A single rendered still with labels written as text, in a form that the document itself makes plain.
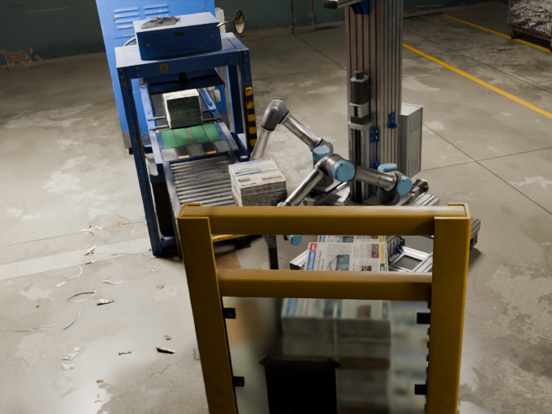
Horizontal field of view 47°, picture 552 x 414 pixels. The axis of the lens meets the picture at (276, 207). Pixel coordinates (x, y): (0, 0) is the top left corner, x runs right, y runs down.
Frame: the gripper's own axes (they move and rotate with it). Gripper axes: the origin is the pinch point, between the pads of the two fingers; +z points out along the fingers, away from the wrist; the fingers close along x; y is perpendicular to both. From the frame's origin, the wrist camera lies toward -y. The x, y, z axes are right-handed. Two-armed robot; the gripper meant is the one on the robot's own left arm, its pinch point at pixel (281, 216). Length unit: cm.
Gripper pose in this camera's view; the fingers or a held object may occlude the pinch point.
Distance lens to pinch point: 387.1
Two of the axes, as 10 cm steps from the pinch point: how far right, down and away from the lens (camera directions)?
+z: -2.4, -4.3, 8.7
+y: -0.8, -8.9, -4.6
